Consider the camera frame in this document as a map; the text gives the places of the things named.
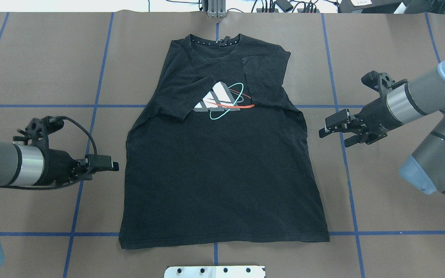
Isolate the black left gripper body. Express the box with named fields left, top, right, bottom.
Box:
left=43, top=149, right=92, bottom=185

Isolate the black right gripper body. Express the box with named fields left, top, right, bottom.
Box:
left=350, top=99, right=403, bottom=145

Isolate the black printed t-shirt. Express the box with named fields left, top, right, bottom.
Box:
left=119, top=34, right=329, bottom=249

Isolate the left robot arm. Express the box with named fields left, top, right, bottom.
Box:
left=0, top=142, right=119, bottom=266

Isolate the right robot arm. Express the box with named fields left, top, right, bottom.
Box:
left=319, top=60, right=445, bottom=195

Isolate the brown table mat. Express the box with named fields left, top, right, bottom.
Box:
left=0, top=10, right=445, bottom=278

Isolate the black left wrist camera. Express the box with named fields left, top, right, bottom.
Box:
left=13, top=116, right=64, bottom=148

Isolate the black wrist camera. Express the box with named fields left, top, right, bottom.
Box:
left=361, top=71, right=408, bottom=95
left=13, top=116, right=64, bottom=148

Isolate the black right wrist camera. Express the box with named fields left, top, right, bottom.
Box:
left=361, top=71, right=408, bottom=95

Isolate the white pedestal base plate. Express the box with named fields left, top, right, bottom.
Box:
left=164, top=265, right=267, bottom=278

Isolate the aluminium frame post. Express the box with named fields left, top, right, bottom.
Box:
left=202, top=0, right=227, bottom=18

